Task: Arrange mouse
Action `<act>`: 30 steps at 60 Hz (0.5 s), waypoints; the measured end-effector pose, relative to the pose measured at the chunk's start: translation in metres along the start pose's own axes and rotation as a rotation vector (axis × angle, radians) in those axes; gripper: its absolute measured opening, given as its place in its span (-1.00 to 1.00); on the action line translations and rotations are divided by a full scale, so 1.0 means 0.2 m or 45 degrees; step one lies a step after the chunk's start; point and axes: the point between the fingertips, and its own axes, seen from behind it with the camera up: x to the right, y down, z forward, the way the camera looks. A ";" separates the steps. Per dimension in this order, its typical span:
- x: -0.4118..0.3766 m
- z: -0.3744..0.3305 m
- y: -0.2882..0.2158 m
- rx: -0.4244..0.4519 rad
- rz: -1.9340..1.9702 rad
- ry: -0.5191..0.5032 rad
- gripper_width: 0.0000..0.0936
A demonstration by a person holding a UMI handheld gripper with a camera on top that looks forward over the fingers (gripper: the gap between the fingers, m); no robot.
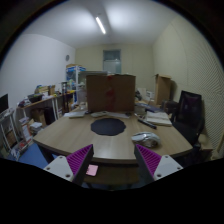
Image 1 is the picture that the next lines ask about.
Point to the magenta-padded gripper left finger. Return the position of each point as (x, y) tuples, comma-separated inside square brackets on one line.
[(61, 165)]

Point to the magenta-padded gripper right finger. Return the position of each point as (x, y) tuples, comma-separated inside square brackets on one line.
[(165, 165)]

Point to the white and black computer mouse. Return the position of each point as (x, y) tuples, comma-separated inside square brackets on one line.
[(146, 139)]

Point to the black scalloped round mouse pad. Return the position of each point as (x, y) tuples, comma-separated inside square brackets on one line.
[(108, 126)]

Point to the pink sticky note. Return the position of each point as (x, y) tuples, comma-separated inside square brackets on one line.
[(92, 170)]

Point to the white book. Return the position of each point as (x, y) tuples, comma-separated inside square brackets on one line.
[(159, 118)]

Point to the small flat white box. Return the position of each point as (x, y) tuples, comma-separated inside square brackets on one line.
[(77, 115)]

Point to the low shelf with books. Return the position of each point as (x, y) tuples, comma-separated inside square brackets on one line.
[(13, 136)]

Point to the black office chair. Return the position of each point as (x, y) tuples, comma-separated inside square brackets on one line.
[(188, 113)]

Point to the cluttered wooden side desk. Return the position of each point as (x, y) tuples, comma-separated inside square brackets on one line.
[(40, 101)]

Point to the white paper sheet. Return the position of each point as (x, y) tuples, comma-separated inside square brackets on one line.
[(118, 115)]

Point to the tall open cardboard box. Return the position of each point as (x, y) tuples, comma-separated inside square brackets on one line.
[(163, 90)]

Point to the large brown cardboard box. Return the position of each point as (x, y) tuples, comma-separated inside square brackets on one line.
[(100, 93)]

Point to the black monitor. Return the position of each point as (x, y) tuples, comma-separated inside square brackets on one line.
[(3, 103)]

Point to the blue and white shelf unit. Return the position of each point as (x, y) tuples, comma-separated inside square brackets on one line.
[(72, 78)]

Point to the frosted window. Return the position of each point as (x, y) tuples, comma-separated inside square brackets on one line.
[(112, 61)]

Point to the ceiling tube light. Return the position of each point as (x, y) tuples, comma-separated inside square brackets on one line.
[(100, 25)]

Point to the round wall clock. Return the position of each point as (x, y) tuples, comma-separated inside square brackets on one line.
[(67, 58)]

